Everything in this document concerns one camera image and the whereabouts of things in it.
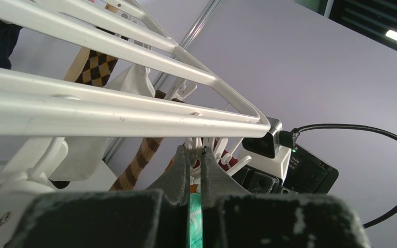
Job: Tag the white plastic sock hanger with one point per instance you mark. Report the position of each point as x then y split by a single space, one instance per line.
47 110

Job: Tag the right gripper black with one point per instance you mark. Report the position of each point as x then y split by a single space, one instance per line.
257 181

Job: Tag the navy sock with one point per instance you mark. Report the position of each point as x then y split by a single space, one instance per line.
9 34

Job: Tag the plain white sock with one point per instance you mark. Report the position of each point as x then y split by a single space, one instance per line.
133 80

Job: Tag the green white sock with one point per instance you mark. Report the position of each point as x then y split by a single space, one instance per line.
196 225

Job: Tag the white sock black stripes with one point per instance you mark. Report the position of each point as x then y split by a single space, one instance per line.
83 160

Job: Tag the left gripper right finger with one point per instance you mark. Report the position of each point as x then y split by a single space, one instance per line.
234 217

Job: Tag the striped brown green sock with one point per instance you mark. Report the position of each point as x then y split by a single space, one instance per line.
128 179

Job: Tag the wooden drying rack frame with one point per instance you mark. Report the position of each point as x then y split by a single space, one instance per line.
76 70

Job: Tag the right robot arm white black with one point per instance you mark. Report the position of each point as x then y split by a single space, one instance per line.
307 174

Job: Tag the right camera cable black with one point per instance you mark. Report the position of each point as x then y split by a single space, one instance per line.
366 158

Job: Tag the dark argyle sock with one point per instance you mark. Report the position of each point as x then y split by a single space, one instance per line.
97 69

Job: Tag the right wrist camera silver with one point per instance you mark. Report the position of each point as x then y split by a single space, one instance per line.
271 153

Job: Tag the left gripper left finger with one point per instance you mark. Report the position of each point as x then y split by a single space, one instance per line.
155 217

